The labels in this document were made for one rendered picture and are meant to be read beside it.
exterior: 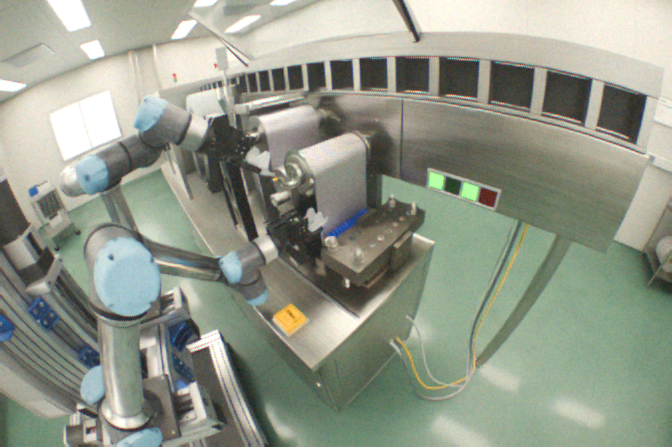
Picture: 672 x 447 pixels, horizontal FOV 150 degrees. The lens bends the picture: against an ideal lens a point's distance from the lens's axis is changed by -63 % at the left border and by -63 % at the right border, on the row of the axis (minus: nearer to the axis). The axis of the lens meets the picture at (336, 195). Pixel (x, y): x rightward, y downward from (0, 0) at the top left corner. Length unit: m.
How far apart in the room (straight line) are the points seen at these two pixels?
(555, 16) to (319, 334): 3.20
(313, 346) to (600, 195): 0.87
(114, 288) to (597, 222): 1.05
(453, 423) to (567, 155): 1.41
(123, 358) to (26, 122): 6.20
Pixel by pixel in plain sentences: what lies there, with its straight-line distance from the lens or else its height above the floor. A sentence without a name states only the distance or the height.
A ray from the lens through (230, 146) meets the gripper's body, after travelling 0.57.
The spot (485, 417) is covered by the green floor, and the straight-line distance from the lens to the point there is 1.71.
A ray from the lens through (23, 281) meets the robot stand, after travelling 0.92.
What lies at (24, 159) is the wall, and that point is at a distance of 6.66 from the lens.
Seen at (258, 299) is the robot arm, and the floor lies 0.99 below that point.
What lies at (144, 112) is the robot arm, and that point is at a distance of 0.52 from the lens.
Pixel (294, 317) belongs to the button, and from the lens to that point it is 0.75.
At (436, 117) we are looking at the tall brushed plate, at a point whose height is 1.39.
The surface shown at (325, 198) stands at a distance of 0.76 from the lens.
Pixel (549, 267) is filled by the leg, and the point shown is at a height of 0.91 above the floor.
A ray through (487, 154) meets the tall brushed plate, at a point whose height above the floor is 1.31.
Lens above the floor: 1.54
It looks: 29 degrees down
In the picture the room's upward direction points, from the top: 5 degrees counter-clockwise
